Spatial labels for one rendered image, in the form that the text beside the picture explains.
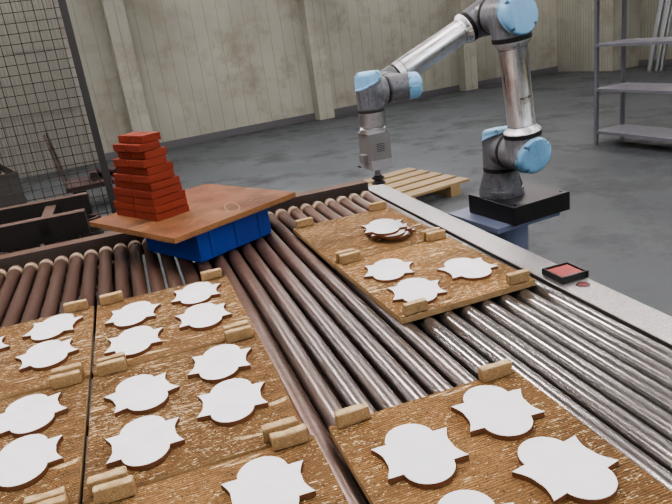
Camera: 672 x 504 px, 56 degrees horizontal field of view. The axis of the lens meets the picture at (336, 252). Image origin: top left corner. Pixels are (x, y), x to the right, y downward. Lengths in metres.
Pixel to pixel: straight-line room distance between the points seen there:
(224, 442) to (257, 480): 0.14
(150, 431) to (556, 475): 0.65
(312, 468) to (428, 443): 0.18
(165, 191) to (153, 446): 1.15
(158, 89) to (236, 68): 1.38
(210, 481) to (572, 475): 0.51
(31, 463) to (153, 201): 1.10
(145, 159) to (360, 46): 10.52
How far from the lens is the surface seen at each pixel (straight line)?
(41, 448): 1.23
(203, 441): 1.12
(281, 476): 0.98
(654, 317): 1.44
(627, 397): 1.17
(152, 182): 2.09
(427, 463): 0.97
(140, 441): 1.15
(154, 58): 11.16
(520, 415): 1.06
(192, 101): 11.29
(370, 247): 1.85
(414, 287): 1.52
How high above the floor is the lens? 1.55
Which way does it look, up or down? 19 degrees down
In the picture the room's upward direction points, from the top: 8 degrees counter-clockwise
